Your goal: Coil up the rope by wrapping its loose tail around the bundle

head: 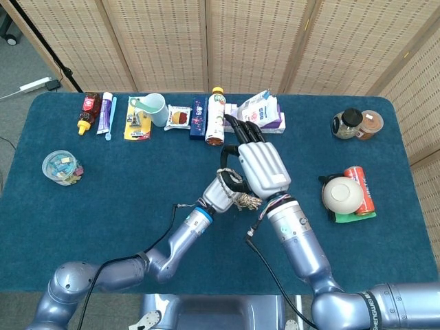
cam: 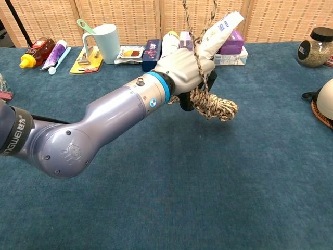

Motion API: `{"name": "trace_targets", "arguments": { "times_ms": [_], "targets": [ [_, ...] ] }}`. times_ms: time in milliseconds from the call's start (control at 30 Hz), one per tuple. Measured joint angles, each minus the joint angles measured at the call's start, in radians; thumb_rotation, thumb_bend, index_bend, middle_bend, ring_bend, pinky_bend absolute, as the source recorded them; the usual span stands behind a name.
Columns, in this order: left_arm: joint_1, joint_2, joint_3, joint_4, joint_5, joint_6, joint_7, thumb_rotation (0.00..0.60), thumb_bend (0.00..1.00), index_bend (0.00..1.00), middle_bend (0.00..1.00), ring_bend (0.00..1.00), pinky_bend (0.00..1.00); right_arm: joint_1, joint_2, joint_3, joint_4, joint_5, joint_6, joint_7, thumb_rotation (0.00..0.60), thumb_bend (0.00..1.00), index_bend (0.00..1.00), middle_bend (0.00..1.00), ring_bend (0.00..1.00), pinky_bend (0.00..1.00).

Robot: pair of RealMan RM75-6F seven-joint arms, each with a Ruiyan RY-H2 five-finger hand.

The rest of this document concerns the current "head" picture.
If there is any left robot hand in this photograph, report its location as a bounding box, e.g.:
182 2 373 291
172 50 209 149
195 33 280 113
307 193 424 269
201 168 254 213

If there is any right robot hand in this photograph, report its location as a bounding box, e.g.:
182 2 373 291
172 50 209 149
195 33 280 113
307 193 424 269
219 115 292 201

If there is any braided beige brown rope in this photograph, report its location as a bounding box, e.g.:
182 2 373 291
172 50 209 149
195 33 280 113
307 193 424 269
216 167 264 211

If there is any cream upturned bowl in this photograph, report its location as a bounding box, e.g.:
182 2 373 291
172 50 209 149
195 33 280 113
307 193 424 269
321 174 364 214

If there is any purple box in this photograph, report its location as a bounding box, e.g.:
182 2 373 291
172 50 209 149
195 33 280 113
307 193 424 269
261 115 283 130

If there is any white plastic bag blue print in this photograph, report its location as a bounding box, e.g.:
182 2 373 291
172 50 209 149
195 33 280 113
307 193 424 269
238 89 278 125

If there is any purple drink carton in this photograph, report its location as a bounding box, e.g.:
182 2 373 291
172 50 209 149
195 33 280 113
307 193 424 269
223 102 241 133

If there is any white drink bottle yellow cap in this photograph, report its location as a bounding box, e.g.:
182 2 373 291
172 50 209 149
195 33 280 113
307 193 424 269
205 87 227 146

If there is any dark blue carton box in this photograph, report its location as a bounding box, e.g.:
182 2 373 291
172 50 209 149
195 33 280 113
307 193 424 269
189 97 209 142

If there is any white snack packet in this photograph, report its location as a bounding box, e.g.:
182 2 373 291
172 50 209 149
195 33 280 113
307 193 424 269
164 104 193 131

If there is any glass jar black lid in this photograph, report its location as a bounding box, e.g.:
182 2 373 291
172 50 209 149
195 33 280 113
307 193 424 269
331 107 364 140

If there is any blue felt table cover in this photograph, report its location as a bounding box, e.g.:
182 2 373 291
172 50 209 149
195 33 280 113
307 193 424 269
0 92 429 296

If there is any pale blue plastic mug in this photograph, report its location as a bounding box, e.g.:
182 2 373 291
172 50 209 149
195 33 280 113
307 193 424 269
134 93 169 128

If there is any yellow razor blister pack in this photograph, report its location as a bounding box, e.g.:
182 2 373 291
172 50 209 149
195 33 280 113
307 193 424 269
123 96 153 141

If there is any orange drink can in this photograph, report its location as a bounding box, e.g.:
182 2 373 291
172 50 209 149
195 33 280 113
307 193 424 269
343 166 376 217

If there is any green cloth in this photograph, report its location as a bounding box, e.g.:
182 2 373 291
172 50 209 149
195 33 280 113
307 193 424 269
332 210 377 224

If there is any spice jar brown lid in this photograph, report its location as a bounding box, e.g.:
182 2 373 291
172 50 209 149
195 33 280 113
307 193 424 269
355 109 384 141

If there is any blue-grey robot torso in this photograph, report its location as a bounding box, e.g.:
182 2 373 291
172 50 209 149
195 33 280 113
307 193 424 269
129 294 303 330

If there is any light blue toothbrush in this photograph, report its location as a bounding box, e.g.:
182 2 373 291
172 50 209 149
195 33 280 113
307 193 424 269
104 96 118 142

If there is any purple toothpaste tube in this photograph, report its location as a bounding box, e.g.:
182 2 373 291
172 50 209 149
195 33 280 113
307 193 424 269
96 91 113 135

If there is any brown honey bottle yellow cap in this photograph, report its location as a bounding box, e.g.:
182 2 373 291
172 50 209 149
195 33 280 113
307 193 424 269
76 91 103 135

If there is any clear tub of coloured clips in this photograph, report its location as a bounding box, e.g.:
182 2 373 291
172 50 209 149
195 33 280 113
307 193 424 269
41 149 85 186

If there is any white power strip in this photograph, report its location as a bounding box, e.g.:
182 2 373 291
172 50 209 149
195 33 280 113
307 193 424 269
19 77 52 94

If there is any black stand pole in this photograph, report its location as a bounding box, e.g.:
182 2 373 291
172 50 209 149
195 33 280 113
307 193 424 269
8 0 85 93

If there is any black chair base with wheel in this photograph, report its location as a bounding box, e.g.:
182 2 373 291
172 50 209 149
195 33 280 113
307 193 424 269
0 12 22 46

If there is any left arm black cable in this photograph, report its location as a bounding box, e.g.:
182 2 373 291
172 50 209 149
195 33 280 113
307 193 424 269
76 202 200 330

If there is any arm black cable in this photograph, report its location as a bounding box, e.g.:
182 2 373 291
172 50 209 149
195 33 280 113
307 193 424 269
76 202 200 330
245 194 319 329

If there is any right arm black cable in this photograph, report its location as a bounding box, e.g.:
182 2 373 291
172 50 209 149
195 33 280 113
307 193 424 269
245 194 319 329

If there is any green plastic loop-handled tool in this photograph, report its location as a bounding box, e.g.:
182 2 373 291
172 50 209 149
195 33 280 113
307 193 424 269
128 97 161 113

